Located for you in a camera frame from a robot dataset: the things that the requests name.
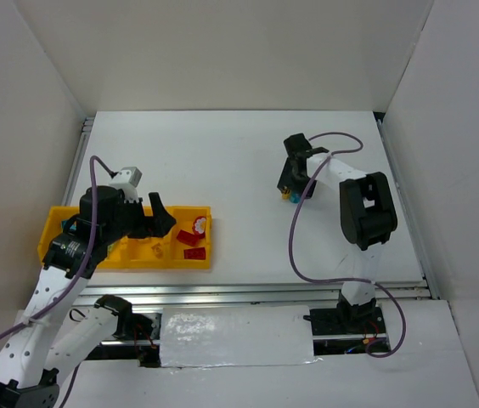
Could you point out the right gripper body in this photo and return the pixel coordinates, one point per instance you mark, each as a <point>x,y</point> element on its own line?
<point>292,179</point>

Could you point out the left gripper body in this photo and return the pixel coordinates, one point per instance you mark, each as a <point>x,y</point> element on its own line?
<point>144,218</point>

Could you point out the teal decorated round lego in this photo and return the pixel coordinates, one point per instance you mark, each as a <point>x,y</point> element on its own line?
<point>295,198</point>

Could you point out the red rectangular lego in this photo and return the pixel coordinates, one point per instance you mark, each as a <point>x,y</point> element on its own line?
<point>187,238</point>

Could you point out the red arched lego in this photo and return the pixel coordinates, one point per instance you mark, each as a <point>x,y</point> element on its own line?
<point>199,225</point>

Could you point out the blue long lego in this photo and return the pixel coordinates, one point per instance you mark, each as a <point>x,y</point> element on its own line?
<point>68,225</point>

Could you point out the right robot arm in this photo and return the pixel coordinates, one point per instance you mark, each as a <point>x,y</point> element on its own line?
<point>367,213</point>

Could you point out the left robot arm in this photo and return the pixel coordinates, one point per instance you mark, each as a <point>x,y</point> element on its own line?
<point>33,362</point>

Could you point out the small orange lego in bin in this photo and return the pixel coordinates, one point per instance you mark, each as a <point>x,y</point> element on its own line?
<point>157,250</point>

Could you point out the yellow three-compartment bin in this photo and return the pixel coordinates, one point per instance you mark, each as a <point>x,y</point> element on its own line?
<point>137,254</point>

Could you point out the white taped sheet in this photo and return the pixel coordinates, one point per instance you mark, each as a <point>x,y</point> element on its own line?
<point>237,336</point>

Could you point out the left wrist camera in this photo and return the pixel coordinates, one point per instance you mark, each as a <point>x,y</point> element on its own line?
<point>127,180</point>

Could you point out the aluminium rail frame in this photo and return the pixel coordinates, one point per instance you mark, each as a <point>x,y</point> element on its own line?
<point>230,161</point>

